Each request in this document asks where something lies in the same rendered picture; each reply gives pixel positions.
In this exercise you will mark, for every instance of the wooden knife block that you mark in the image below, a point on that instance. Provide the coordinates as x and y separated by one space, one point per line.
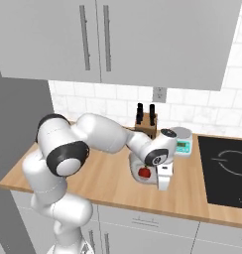
149 125

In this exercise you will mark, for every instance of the white kitchen scale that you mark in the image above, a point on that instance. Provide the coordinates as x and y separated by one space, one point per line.
185 140

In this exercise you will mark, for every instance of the wide grey drawer front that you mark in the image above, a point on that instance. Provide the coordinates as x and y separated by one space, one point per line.
172 223

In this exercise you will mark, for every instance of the black hob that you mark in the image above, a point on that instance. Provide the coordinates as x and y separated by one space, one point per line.
222 172

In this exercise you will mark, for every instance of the white vegetable container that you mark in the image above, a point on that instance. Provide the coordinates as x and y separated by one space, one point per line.
135 167

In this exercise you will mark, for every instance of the wide grey upper cupboard door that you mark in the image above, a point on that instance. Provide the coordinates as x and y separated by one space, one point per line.
172 43

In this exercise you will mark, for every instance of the grey wall outlet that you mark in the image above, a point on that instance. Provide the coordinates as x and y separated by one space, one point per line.
159 94

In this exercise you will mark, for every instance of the red bell pepper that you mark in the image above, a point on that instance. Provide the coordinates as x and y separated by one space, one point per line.
145 172

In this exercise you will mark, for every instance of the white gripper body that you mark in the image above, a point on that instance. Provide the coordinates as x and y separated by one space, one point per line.
164 180

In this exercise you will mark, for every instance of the grey drawer front under hob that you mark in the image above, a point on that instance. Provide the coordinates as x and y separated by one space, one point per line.
222 236

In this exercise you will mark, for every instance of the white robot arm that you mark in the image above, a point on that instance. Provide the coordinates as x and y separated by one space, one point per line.
96 132

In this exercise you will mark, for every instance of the grey fridge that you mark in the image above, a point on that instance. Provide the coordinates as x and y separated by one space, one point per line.
14 132

